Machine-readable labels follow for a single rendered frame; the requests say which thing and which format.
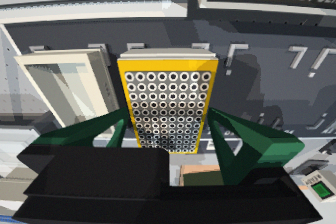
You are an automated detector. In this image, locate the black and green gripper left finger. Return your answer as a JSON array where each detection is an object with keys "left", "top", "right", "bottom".
[{"left": 31, "top": 107, "right": 129, "bottom": 147}]

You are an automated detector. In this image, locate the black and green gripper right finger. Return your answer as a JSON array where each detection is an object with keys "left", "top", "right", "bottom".
[{"left": 207, "top": 107, "right": 305, "bottom": 185}]

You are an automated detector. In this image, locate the dark grey regrip nest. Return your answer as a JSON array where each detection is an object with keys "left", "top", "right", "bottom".
[{"left": 197, "top": 140, "right": 240, "bottom": 154}]

